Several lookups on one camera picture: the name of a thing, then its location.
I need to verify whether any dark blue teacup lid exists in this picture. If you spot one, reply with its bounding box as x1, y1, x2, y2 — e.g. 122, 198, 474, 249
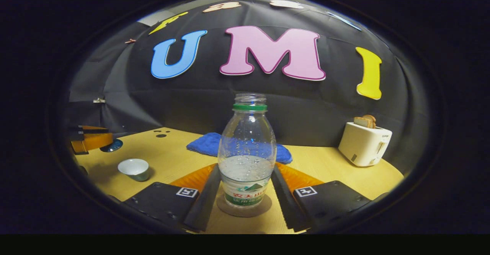
100, 139, 124, 153

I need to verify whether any white toaster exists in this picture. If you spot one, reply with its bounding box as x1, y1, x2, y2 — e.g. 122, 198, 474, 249
338, 122, 393, 167

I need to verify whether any square toast slice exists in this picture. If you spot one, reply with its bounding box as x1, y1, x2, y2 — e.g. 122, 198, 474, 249
353, 116, 374, 129

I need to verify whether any blue towel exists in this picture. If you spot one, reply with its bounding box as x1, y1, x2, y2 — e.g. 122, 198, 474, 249
186, 132, 293, 165

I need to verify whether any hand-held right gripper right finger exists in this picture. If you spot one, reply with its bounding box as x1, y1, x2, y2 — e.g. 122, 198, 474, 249
271, 162, 374, 233

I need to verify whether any black backdrop cloth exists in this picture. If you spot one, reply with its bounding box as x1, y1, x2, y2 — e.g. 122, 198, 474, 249
67, 0, 429, 175

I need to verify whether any clear plastic water bottle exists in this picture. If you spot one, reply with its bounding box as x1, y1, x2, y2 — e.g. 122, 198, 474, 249
217, 93, 277, 209

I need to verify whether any white teacup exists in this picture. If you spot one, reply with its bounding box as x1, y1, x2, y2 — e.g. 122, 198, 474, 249
118, 159, 150, 182

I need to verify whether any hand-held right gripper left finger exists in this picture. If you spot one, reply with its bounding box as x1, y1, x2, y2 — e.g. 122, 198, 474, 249
122, 163, 222, 233

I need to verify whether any round brown coaster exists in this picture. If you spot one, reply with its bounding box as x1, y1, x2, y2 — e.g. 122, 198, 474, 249
216, 194, 273, 218

